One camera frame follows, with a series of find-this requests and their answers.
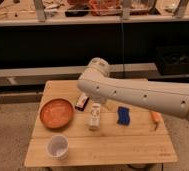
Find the white squeeze bottle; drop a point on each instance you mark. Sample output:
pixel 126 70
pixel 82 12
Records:
pixel 94 120

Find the orange ceramic bowl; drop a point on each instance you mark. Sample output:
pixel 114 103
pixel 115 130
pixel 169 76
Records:
pixel 56 113

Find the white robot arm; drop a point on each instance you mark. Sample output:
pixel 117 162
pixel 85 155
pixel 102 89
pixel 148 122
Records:
pixel 163 97

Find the black and white eraser box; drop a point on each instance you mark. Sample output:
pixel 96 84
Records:
pixel 82 102

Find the blue sponge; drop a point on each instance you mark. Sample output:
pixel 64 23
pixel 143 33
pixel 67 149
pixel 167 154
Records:
pixel 123 116

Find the wooden table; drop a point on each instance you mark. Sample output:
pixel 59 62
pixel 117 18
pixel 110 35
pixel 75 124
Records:
pixel 141 141

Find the orange carrot toy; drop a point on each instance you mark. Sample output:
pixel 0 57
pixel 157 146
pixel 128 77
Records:
pixel 156 117

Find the white plastic cup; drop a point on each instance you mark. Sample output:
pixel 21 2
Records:
pixel 57 147

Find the long grey bench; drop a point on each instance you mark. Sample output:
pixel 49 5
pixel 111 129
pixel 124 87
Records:
pixel 33 76

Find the cluttered back shelf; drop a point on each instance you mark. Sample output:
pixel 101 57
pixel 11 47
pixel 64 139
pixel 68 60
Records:
pixel 71 12

